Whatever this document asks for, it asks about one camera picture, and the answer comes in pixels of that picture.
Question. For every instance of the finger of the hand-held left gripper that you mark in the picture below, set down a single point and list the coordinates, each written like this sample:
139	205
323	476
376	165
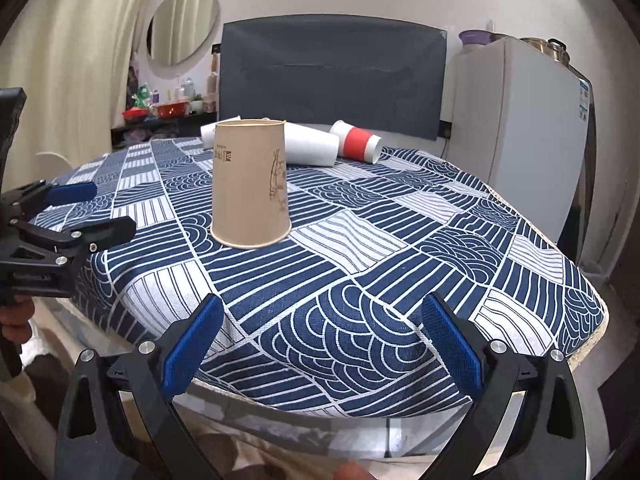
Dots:
75	192
107	230

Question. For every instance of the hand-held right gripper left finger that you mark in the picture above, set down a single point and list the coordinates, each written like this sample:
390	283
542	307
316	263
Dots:
192	345

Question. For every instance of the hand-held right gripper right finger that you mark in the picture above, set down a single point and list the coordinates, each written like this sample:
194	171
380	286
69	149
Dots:
452	347

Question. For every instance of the brown paper cup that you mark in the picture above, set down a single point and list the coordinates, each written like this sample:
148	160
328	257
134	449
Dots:
245	185

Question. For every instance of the plain white paper cup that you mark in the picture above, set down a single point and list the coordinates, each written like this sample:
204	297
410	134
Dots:
207	135
310	145

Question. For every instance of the white cup with red band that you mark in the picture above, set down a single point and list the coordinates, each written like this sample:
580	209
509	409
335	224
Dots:
357	141

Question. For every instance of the person's left hand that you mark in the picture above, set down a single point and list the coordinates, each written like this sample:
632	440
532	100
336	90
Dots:
17	322

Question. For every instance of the white chair back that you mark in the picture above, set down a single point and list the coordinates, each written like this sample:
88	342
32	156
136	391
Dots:
52	162

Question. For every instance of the dark low cabinet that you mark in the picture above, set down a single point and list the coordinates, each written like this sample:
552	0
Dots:
145	132

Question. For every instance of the cream curtain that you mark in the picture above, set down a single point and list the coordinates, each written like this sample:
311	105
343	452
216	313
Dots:
75	60

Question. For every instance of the blue white patterned tablecloth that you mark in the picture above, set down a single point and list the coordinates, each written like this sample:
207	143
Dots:
350	260

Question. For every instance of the small white plant pot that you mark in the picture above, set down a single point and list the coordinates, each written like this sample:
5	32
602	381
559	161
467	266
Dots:
197	106

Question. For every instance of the tall slim bottle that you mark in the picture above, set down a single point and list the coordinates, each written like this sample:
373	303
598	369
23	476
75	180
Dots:
215	82

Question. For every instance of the white refrigerator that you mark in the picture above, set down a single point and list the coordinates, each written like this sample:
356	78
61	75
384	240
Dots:
520	135

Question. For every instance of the dark grey cloth cover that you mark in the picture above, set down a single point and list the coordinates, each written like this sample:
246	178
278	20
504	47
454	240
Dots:
325	70

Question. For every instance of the purple plastic basin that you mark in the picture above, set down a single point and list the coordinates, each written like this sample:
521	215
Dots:
475	37

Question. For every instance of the metal cooking pot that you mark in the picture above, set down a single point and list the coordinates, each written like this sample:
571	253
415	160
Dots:
547	50

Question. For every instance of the round wall mirror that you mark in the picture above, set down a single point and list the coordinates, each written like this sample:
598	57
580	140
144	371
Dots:
182	25

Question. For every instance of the wall power outlet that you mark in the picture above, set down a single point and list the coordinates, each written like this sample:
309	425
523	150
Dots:
445	129

